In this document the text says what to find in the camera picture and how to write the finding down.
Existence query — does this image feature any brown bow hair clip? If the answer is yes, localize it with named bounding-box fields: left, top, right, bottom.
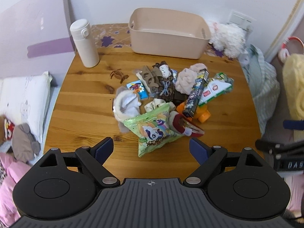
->
left=136, top=65, right=162, bottom=93

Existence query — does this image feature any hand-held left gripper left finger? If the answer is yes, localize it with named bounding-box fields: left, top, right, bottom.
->
left=38, top=136, right=119, bottom=188

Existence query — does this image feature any white plush toy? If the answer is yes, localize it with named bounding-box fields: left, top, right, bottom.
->
left=207, top=21, right=246, bottom=59

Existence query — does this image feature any red patterned plush toy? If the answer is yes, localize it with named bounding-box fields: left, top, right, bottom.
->
left=0, top=114, right=16, bottom=146

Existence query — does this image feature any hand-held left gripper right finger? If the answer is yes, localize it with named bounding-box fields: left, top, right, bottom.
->
left=184, top=138, right=265, bottom=187

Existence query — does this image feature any beige plastic bin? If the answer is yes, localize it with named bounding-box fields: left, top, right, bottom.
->
left=128, top=8, right=212, bottom=60

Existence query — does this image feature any orange toy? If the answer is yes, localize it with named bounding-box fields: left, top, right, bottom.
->
left=176, top=101, right=212, bottom=123

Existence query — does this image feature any white thermos bottle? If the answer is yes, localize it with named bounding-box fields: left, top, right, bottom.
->
left=70, top=19, right=100, bottom=68

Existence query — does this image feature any white wall socket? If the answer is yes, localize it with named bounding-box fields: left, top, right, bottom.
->
left=228, top=11, right=253, bottom=32

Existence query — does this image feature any green cartoon snack bag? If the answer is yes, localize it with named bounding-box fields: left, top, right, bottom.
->
left=122, top=102, right=185, bottom=158

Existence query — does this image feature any red white packet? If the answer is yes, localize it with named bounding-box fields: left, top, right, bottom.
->
left=169, top=110, right=205, bottom=138

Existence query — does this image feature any grey white fluffy sock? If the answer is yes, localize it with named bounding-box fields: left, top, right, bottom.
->
left=113, top=85, right=142, bottom=133

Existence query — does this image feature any blue white patterned cloth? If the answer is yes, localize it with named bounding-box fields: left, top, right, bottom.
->
left=169, top=69, right=179, bottom=85

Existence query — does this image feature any floral table mat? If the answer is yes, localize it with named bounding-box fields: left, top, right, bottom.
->
left=90, top=23, right=238, bottom=59

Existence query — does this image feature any yellow fluffy blanket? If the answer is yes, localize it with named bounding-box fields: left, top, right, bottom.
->
left=282, top=53, right=304, bottom=143

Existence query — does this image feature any pink blanket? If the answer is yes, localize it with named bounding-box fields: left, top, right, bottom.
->
left=0, top=152, right=32, bottom=227

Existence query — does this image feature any lavender bed headboard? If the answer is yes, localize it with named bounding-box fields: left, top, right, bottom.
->
left=0, top=0, right=78, bottom=79

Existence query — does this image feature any dark long snack box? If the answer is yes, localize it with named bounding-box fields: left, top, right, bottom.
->
left=183, top=68, right=210, bottom=117

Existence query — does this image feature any green striped cloth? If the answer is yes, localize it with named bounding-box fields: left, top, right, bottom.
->
left=242, top=44, right=281, bottom=133

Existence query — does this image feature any pink fluffy sock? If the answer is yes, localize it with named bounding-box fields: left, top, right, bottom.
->
left=175, top=63, right=206, bottom=95

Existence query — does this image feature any pink cloth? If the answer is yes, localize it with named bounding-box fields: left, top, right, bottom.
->
left=284, top=171, right=304, bottom=220

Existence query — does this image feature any grey plush toy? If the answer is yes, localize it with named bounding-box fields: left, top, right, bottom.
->
left=12, top=123, right=41, bottom=163

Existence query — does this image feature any white pillow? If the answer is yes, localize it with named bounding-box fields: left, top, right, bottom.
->
left=0, top=71, right=53, bottom=143

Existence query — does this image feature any small blue snack packet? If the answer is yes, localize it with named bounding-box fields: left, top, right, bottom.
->
left=126, top=81, right=150, bottom=100

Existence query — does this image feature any wooden desktop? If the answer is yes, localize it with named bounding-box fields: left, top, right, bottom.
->
left=43, top=23, right=265, bottom=183

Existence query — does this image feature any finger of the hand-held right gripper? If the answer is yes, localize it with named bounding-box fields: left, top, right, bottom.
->
left=283, top=119, right=304, bottom=131
left=255, top=139, right=288, bottom=158

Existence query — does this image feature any green white snack packet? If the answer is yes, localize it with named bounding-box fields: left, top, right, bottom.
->
left=198, top=72, right=234, bottom=107

